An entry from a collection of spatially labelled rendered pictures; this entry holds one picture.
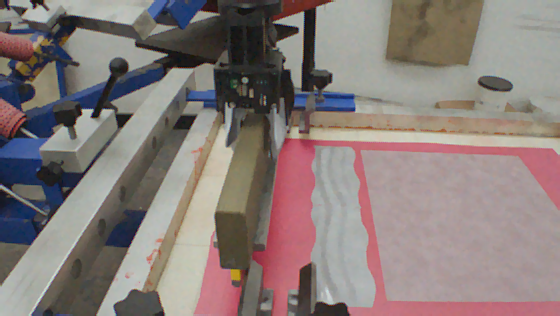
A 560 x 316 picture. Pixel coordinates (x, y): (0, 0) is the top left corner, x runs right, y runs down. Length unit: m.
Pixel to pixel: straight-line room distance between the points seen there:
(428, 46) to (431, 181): 1.97
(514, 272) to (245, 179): 0.37
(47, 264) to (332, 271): 0.32
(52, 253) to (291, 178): 0.38
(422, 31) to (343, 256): 2.15
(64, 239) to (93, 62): 2.53
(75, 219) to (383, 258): 0.38
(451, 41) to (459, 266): 2.16
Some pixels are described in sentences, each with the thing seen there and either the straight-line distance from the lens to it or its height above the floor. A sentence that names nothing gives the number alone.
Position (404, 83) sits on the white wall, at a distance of 2.74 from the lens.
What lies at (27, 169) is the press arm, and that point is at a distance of 0.69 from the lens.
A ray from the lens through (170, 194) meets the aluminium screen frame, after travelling 0.60.
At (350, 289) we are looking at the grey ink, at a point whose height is 0.96.
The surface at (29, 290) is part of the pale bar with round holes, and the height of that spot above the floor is 1.04.
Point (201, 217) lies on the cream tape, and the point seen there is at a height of 0.96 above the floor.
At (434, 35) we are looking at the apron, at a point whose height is 0.71.
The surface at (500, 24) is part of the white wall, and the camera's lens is 2.80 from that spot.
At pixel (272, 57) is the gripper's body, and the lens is 0.48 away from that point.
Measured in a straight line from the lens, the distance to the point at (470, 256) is 0.59.
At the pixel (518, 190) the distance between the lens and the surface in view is 0.76.
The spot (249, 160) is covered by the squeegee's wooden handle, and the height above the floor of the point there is 1.11.
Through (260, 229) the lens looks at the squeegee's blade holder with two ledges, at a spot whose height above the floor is 1.04.
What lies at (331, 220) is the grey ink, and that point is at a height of 0.96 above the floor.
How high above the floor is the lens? 1.34
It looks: 32 degrees down
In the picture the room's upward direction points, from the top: straight up
